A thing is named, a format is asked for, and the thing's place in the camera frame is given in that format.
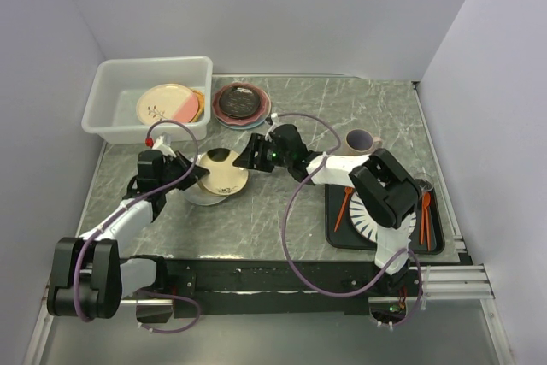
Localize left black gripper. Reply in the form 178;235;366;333
158;150;209;191

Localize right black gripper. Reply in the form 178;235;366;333
232;133;292;174

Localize cream bowl with dark blotch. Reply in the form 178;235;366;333
198;148;249;196

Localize orange woven-pattern square plate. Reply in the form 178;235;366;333
191;88;205;122

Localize cream and pink round plate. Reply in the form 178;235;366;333
136;84;200;125

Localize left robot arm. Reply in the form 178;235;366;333
46;149;209;322

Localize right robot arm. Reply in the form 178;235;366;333
232;124;421;295

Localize translucent white plastic bin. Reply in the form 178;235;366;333
81;56;213;144

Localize white plate under bowl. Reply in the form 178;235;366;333
183;185;228;206

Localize pink scalloped plate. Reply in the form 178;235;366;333
212;82;272;130

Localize black round patterned plate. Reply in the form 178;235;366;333
218;85;262;119

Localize beige mug with purple interior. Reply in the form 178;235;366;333
344;129;383;156

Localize white plate with blue stripes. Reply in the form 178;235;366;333
349;192;417;244

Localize clear drinking glass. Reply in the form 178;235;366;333
414;173;434;194

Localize black rectangular serving tray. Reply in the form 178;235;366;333
325;185;445;256

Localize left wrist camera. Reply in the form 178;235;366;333
145;133;176;157

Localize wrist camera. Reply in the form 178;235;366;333
265;113;280;133
145;133;176;157

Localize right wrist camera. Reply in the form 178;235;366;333
265;113;280;133

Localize aluminium rail frame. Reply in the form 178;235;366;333
21;69;514;365

